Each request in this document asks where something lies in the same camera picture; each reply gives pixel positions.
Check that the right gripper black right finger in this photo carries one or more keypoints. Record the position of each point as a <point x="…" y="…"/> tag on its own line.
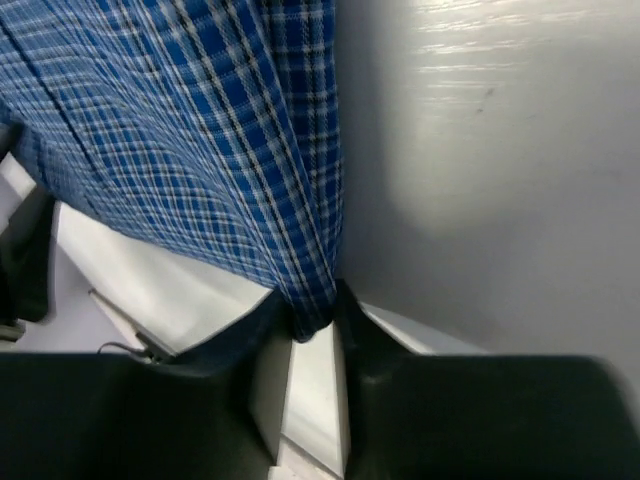
<point x="414" y="416"/>

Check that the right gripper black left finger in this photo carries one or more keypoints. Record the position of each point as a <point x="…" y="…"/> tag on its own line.
<point x="214" y="411"/>

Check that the blue plaid long sleeve shirt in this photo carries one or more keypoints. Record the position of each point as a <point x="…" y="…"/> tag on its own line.
<point x="208" y="128"/>

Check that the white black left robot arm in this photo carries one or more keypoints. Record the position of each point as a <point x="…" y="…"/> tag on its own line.
<point x="26" y="258"/>

